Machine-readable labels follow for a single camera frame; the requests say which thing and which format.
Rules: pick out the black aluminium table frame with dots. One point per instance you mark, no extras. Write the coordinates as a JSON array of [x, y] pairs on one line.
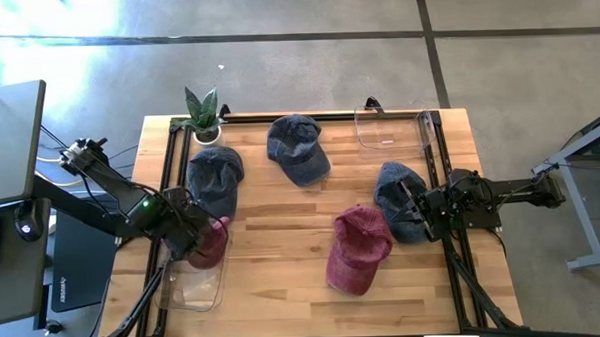
[[328, 116]]

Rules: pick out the red baseball cap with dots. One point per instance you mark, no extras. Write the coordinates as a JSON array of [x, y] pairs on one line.
[[213, 249], [358, 251]]

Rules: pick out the lighter blue baseball cap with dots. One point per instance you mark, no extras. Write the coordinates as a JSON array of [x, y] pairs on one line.
[[390, 173]]

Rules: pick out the grey computer monitor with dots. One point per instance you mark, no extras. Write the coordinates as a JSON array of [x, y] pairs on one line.
[[6, 141]]

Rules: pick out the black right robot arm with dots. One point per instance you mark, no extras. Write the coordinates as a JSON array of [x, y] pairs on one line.
[[511, 193]]

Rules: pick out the black computer mouse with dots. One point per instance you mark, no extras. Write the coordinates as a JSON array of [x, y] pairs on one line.
[[28, 223]]

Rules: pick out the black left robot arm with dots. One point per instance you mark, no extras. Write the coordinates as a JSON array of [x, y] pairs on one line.
[[115, 187]]

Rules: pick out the grey metal table frame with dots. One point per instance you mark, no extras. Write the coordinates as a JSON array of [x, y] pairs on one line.
[[581, 208]]

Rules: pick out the white plant pot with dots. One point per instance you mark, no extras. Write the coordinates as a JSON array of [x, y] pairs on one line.
[[214, 140]]

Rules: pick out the dark blue baseball cap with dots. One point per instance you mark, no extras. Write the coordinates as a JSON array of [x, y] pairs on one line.
[[215, 176], [298, 149]]

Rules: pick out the green snake plant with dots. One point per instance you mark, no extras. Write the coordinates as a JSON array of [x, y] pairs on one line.
[[203, 112]]

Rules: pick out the small black knob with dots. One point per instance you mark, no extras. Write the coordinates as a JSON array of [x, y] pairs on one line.
[[53, 327]]

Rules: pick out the clear plastic bin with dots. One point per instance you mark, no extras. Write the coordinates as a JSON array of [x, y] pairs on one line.
[[394, 130], [194, 289]]

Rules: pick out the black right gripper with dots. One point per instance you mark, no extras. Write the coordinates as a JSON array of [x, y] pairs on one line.
[[434, 211]]

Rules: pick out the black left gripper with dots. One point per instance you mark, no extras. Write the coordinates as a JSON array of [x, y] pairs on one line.
[[184, 222]]

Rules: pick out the black desk foot bar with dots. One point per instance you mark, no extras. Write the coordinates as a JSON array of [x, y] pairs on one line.
[[76, 206]]

